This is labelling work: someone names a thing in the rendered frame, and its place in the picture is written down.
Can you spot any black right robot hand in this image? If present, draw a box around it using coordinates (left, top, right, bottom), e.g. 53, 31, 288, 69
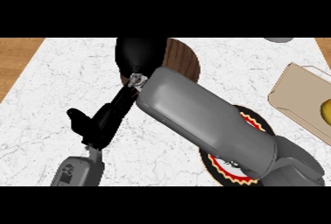
114, 38, 170, 79

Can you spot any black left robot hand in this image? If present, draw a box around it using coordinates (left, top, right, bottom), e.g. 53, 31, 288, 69
67, 86, 140, 151

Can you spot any grey round object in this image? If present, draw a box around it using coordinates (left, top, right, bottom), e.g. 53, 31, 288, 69
263, 38, 296, 44

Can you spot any yellow fruit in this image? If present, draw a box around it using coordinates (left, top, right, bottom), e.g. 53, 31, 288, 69
318, 98, 331, 127

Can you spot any beige cutting board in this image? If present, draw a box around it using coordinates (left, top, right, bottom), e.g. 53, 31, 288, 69
266, 62, 331, 147

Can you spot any black plate with zigzag rim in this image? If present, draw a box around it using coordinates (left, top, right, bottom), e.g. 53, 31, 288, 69
198, 104, 278, 187

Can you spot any brown wooden bowl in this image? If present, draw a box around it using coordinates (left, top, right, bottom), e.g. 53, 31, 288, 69
118, 38, 203, 86

